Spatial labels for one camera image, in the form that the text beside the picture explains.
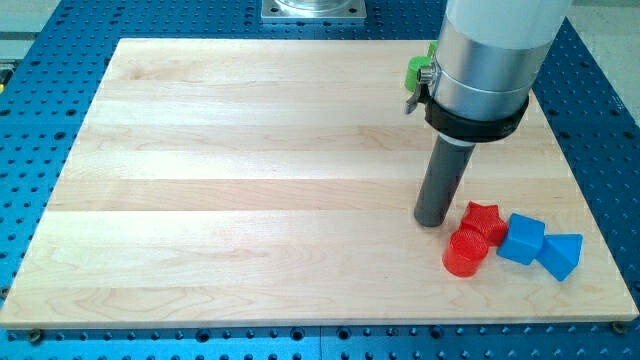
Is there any light wooden board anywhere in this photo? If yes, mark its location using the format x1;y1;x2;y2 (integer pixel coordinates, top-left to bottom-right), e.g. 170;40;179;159
1;39;638;329

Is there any green block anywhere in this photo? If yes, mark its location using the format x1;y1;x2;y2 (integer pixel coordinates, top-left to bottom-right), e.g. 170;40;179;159
404;40;438;91

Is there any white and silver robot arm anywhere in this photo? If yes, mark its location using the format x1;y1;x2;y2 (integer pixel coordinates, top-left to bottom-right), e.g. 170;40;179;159
406;0;571;143

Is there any red cylinder block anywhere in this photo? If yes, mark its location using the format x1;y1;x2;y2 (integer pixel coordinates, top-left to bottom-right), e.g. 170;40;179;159
442;229;489;277

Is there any blue cube block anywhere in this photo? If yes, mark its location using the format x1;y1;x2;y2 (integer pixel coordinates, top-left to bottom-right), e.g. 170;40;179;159
497;213;546;265

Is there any blue perforated metal table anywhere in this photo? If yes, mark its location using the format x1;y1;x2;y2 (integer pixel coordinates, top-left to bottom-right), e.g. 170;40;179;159
1;1;639;359

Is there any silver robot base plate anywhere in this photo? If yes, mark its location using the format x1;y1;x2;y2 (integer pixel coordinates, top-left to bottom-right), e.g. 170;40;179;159
260;0;367;22

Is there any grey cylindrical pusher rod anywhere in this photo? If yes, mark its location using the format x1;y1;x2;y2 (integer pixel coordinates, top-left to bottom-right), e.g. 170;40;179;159
414;134;475;227

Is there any red star block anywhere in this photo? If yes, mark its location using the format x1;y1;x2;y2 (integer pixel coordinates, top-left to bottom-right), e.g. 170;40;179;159
461;202;508;247

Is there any blue triangular prism block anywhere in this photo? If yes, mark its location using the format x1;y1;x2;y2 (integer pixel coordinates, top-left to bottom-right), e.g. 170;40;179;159
536;234;583;282

